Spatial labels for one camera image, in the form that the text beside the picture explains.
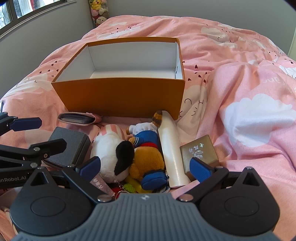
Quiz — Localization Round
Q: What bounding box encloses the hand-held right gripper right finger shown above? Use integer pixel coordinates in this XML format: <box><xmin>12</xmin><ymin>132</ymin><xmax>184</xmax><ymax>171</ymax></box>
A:
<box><xmin>177</xmin><ymin>157</ymin><xmax>261</xmax><ymax>202</ymax></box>

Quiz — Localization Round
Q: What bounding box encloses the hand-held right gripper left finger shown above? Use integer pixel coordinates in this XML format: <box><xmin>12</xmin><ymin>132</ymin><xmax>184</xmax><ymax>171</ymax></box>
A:
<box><xmin>30</xmin><ymin>157</ymin><xmax>115</xmax><ymax>203</ymax></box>

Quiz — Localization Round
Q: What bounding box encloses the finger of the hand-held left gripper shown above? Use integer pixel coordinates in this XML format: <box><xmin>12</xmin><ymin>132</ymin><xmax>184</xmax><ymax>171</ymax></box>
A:
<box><xmin>0</xmin><ymin>112</ymin><xmax>43</xmax><ymax>137</ymax></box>
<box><xmin>0</xmin><ymin>138</ymin><xmax>67</xmax><ymax>167</ymax></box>

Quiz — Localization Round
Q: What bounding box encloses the pink card packet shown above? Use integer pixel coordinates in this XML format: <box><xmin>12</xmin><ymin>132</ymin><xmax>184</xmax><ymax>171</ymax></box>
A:
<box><xmin>89</xmin><ymin>174</ymin><xmax>115</xmax><ymax>201</ymax></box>

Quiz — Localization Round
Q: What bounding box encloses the white dog plush black ear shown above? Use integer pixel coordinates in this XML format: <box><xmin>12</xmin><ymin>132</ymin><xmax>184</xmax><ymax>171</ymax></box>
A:
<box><xmin>90</xmin><ymin>124</ymin><xmax>135</xmax><ymax>183</ymax></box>

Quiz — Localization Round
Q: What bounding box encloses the dark grey square box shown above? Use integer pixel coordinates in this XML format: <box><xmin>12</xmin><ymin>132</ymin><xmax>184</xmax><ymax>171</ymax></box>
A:
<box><xmin>43</xmin><ymin>126</ymin><xmax>91</xmax><ymax>168</ymax></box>

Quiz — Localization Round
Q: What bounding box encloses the red knit charm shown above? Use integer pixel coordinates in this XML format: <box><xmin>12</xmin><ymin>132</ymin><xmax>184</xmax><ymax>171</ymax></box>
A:
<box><xmin>108</xmin><ymin>183</ymin><xmax>121</xmax><ymax>195</ymax></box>

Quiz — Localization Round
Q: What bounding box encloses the white bottle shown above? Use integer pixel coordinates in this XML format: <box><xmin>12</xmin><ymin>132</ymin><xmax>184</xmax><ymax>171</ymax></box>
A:
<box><xmin>158</xmin><ymin>111</ymin><xmax>190</xmax><ymax>189</ymax></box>

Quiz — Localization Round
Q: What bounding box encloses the pink fabric pouch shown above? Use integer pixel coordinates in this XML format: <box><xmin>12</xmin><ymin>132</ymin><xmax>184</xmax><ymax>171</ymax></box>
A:
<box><xmin>57</xmin><ymin>112</ymin><xmax>102</xmax><ymax>127</ymax></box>

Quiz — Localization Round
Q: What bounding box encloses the yellow toy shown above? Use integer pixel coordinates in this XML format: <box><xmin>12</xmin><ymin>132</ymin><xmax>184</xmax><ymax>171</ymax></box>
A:
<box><xmin>126</xmin><ymin>176</ymin><xmax>153</xmax><ymax>194</ymax></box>

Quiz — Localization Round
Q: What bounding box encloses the brown bear plush blue outfit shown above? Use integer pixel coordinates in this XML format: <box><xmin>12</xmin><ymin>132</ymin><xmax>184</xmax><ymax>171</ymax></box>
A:
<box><xmin>126</xmin><ymin>110</ymin><xmax>170</xmax><ymax>193</ymax></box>

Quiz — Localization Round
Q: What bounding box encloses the orange cardboard box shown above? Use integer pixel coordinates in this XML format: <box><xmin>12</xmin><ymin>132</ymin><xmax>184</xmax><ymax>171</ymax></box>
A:
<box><xmin>51</xmin><ymin>37</ymin><xmax>186</xmax><ymax>120</ymax></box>

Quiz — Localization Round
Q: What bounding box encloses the gold square box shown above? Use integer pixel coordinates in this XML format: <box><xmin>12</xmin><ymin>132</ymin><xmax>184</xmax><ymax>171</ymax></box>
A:
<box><xmin>180</xmin><ymin>134</ymin><xmax>220</xmax><ymax>181</ymax></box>

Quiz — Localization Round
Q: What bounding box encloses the pink cloud print blanket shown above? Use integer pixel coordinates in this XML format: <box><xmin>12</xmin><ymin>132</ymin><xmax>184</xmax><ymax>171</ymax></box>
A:
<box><xmin>0</xmin><ymin>15</ymin><xmax>296</xmax><ymax>241</ymax></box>

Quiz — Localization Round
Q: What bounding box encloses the window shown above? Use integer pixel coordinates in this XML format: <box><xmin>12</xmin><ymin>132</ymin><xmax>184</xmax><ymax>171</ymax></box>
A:
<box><xmin>0</xmin><ymin>0</ymin><xmax>77</xmax><ymax>36</ymax></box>

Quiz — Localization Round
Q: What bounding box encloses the column of plush toys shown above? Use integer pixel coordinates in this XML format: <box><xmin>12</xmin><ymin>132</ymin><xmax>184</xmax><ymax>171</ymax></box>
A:
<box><xmin>89</xmin><ymin>0</ymin><xmax>110</xmax><ymax>28</ymax></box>

